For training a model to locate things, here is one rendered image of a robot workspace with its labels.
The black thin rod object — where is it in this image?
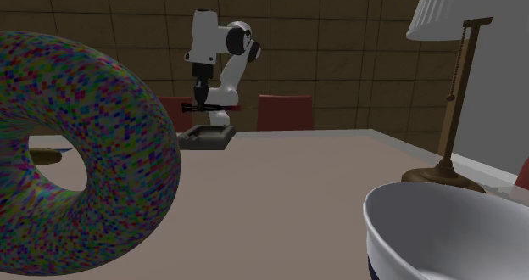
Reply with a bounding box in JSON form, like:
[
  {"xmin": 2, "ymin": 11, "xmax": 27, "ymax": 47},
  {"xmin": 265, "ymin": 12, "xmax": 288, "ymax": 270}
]
[{"xmin": 181, "ymin": 102, "xmax": 222, "ymax": 115}]

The dark grey square tray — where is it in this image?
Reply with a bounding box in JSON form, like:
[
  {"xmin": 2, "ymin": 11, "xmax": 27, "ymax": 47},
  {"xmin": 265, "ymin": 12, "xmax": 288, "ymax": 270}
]
[{"xmin": 176, "ymin": 124, "xmax": 238, "ymax": 151}]

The brown oblong object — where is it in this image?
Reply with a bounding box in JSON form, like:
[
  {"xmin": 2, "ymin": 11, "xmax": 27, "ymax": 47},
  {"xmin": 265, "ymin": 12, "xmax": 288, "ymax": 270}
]
[{"xmin": 28, "ymin": 148, "xmax": 64, "ymax": 166}]

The brown lamp with white shade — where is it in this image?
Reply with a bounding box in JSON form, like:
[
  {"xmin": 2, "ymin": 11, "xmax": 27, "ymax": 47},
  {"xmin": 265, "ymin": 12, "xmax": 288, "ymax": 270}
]
[{"xmin": 401, "ymin": 0, "xmax": 529, "ymax": 194}]

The white bowl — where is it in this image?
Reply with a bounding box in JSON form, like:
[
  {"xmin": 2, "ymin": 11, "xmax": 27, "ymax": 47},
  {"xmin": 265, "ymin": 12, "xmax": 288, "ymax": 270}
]
[{"xmin": 363, "ymin": 182, "xmax": 529, "ymax": 280}]

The multicoloured speckled ring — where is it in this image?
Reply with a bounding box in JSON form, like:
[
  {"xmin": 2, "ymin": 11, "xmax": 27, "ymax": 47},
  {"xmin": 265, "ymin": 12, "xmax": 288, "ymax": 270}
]
[{"xmin": 0, "ymin": 31, "xmax": 182, "ymax": 277}]

